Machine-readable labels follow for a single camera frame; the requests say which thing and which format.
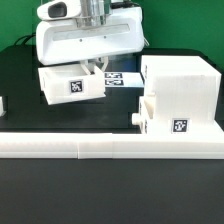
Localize white marker sheet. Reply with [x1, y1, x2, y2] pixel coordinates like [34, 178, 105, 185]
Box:
[104, 72, 144, 88]

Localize white drawer housing box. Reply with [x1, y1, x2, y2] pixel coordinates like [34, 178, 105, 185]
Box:
[141, 55, 221, 135]

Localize white front drawer with knob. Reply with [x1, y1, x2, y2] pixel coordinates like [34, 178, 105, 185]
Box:
[131, 93, 156, 134]

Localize white L-shaped fence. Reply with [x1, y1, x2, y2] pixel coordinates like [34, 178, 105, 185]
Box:
[0, 132, 224, 159]

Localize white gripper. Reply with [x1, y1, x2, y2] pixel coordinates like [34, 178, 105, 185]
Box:
[36, 7, 144, 75]

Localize black cables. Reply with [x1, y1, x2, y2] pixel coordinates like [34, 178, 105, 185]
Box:
[13, 34, 37, 47]

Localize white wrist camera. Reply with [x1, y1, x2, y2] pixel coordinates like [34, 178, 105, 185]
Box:
[37, 0, 81, 21]

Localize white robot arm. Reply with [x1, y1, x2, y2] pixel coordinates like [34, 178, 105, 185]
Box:
[36, 0, 144, 67]

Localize white drawer tray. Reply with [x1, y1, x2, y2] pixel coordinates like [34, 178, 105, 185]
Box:
[38, 64, 105, 105]

